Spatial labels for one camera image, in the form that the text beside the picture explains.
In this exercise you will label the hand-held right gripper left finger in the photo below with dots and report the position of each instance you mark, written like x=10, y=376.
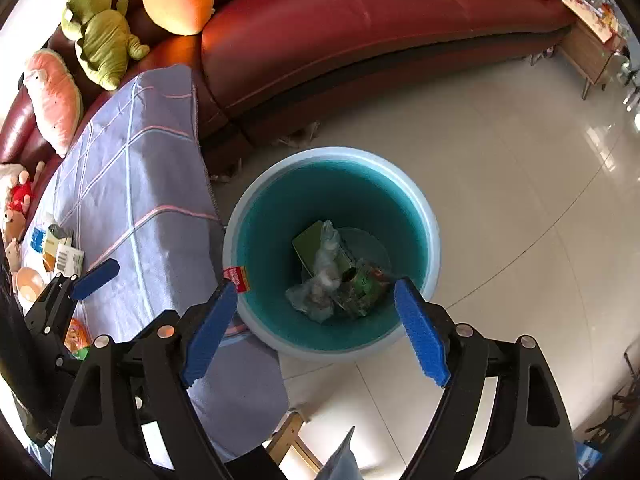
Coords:
x=210, y=335

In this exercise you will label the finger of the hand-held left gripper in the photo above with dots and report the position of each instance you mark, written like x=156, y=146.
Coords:
x=95, y=277

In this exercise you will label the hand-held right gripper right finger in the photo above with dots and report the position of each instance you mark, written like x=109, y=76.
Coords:
x=420, y=335

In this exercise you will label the red bowl with clear lid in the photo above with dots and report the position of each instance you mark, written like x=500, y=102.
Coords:
x=27, y=285

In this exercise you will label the teal plastic bin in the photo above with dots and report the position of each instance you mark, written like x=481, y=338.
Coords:
x=260, y=210

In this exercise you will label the white barcode box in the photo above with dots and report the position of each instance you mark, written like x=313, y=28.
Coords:
x=67, y=260

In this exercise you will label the yellow snack bag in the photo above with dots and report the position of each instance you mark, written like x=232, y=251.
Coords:
x=50, y=256

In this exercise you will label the orange snack packet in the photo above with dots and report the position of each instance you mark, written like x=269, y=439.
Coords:
x=77, y=337

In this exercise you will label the small red wrapper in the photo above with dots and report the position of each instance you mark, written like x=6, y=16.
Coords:
x=236, y=277

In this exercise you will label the clear bottle with blue label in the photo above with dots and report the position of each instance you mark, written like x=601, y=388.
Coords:
x=37, y=242

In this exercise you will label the green foil packet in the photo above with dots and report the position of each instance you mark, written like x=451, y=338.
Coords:
x=365, y=285

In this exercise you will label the beige plush doll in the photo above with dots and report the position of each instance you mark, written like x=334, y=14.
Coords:
x=13, y=222

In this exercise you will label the purple checked tablecloth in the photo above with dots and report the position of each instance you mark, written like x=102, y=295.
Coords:
x=140, y=185

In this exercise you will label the clear plastic bag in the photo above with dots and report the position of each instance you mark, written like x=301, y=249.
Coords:
x=320, y=290

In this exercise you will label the red dress plush doll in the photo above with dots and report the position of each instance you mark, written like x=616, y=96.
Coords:
x=21, y=192

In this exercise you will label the wooden stool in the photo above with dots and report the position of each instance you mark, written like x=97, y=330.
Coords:
x=290, y=435

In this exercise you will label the green carton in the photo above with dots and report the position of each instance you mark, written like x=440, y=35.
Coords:
x=307, y=245

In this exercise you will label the grey blue bag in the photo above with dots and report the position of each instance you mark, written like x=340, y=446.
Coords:
x=342, y=460

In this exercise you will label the pink plush toy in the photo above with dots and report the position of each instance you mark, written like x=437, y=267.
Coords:
x=52, y=100

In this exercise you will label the blue box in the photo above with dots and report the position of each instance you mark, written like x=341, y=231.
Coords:
x=587, y=460

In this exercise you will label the green dinosaur plush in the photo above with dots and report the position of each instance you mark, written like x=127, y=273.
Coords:
x=100, y=40

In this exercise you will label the red leather sofa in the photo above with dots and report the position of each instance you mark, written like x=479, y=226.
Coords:
x=350, y=25

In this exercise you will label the wooden side table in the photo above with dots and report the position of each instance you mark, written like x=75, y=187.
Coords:
x=587, y=55

